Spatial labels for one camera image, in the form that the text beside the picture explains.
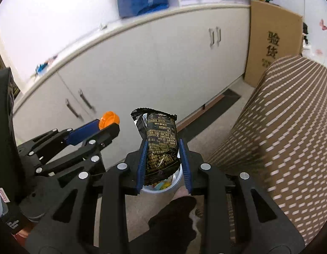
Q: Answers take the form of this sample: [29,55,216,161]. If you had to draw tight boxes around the dark hanging item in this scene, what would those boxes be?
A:
[302,22,311,50]

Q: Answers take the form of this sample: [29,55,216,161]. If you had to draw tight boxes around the light blue plastic bin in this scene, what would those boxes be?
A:
[141,164,184,193]

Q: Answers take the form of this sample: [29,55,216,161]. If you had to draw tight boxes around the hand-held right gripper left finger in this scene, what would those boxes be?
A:
[25,139,150,254]

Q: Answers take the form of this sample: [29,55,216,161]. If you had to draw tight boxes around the black snack wrapper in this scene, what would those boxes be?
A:
[130,108,180,186]

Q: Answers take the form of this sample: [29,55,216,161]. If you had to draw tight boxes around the orange bottle cap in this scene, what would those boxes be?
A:
[98,111,121,130]

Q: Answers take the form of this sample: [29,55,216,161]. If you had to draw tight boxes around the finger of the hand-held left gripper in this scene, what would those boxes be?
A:
[17,119,101,162]
[34,123,121,179]

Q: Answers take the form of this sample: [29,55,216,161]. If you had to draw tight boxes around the small blue wrapper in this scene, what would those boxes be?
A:
[34,55,59,77]

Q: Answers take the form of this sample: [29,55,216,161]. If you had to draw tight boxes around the long white cabinet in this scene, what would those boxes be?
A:
[13,3,252,170]

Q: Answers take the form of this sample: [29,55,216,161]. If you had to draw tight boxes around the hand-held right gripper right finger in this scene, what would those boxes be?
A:
[179,138,305,254]

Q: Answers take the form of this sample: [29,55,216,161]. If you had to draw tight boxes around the brown cardboard box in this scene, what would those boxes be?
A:
[243,0,304,88]

